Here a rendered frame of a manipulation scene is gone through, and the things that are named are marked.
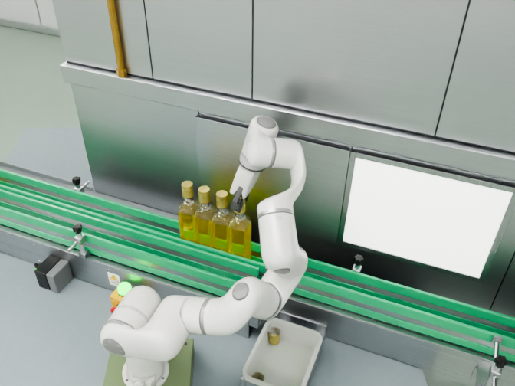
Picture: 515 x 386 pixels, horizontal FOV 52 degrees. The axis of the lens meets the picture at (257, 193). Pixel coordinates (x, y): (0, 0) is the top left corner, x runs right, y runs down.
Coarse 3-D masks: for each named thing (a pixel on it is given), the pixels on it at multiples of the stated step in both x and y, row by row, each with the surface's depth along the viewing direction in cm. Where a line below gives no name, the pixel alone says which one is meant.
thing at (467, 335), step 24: (24, 192) 182; (96, 216) 174; (264, 264) 157; (312, 288) 154; (336, 288) 150; (360, 312) 152; (384, 312) 149; (408, 312) 145; (456, 336) 143; (480, 336) 140; (504, 336) 137
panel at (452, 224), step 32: (352, 192) 149; (384, 192) 145; (416, 192) 141; (448, 192) 137; (480, 192) 134; (352, 224) 156; (384, 224) 151; (416, 224) 147; (448, 224) 143; (480, 224) 139; (416, 256) 153; (448, 256) 149; (480, 256) 145
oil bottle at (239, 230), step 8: (232, 224) 153; (240, 224) 152; (248, 224) 155; (232, 232) 155; (240, 232) 154; (248, 232) 156; (232, 240) 157; (240, 240) 156; (248, 240) 158; (232, 248) 159; (240, 248) 158; (248, 248) 160; (240, 256) 160; (248, 256) 163
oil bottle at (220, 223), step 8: (216, 216) 155; (224, 216) 154; (232, 216) 157; (216, 224) 156; (224, 224) 155; (216, 232) 158; (224, 232) 156; (216, 240) 160; (224, 240) 159; (216, 248) 162; (224, 248) 161
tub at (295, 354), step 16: (272, 320) 156; (288, 336) 157; (304, 336) 154; (320, 336) 151; (256, 352) 148; (272, 352) 155; (288, 352) 155; (304, 352) 155; (256, 368) 150; (272, 368) 151; (288, 368) 151; (304, 368) 151; (272, 384) 147; (288, 384) 147; (304, 384) 139
